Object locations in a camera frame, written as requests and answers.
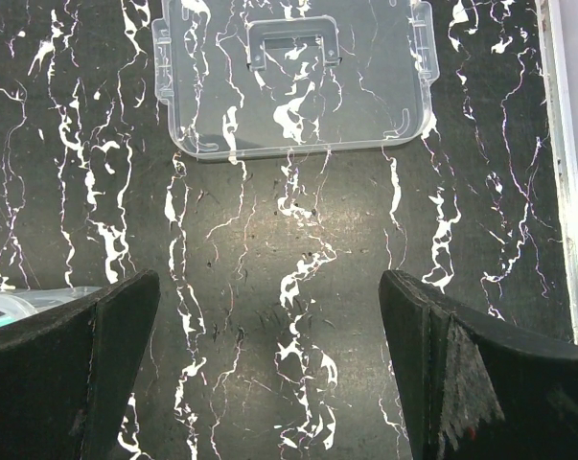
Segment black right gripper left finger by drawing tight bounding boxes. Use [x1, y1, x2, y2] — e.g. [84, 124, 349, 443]
[0, 270, 160, 459]

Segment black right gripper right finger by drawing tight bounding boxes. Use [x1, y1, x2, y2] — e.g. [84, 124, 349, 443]
[380, 270, 578, 459]

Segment clear plastic storage box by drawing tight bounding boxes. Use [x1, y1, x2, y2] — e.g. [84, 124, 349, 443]
[0, 287, 99, 328]

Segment clear plastic box lid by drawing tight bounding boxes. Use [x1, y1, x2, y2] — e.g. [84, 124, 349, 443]
[151, 1, 439, 161]

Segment aluminium frame rail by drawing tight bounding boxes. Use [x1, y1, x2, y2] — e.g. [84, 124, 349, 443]
[536, 1, 578, 344]

